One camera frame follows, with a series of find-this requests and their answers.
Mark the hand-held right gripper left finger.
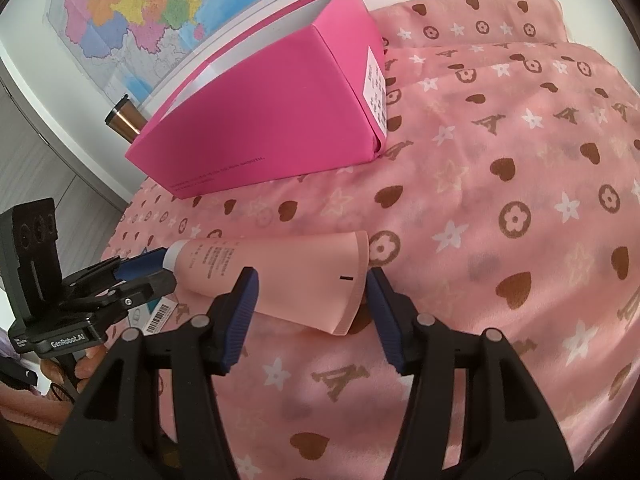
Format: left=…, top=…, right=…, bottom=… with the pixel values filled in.
left=47, top=266, right=261, bottom=480

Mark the white barcode packet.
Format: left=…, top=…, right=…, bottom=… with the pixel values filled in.
left=142, top=296, right=180, bottom=334

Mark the person's left forearm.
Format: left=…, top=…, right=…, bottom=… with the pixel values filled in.
left=0, top=385, right=77, bottom=432

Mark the pink printed blanket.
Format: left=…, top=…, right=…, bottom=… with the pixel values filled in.
left=102, top=0, right=640, bottom=480

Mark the pink cardboard box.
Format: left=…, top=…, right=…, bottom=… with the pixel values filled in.
left=125, top=0, right=389, bottom=200

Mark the black cable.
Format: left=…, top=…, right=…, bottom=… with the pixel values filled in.
left=47, top=381, right=77, bottom=404

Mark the copper metal tumbler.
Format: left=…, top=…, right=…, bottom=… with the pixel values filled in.
left=104, top=92, right=149, bottom=144

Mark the pink cosmetic tube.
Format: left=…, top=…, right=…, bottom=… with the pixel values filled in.
left=165, top=231, right=371, bottom=337

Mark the colourful wall map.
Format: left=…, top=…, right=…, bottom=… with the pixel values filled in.
left=45, top=0, right=362, bottom=107

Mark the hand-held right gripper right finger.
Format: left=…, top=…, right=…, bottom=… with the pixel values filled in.
left=365, top=267, right=574, bottom=480

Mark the person's left hand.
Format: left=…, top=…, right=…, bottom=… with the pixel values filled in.
left=40, top=345, right=109, bottom=392

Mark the grey wardrobe door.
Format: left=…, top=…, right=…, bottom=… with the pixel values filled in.
left=0, top=75, right=129, bottom=222

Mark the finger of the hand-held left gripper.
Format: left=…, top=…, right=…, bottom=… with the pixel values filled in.
left=65, top=247, right=169, bottom=294
left=62, top=270, right=179, bottom=322

